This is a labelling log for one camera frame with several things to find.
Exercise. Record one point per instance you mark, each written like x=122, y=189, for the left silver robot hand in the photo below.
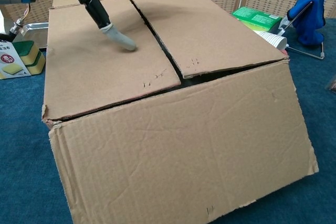
x=97, y=9

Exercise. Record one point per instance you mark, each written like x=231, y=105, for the large cardboard shipping box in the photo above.
x=183, y=142

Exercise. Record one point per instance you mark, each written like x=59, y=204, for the rectangular stainless steel tray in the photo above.
x=34, y=33

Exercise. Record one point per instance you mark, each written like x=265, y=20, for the yellow green sponge pack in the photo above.
x=26, y=58

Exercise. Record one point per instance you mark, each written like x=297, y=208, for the green tissue pack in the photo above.
x=257, y=18

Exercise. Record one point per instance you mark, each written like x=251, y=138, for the blue felt table cover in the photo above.
x=21, y=155

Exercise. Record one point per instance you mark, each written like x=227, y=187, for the stack of white paper cups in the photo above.
x=274, y=40

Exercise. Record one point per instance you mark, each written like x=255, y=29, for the white plastic clip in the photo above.
x=283, y=26

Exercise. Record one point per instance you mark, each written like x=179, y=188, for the blue oven mitt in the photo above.
x=312, y=11

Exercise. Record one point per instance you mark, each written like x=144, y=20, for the brown snack packet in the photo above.
x=332, y=85

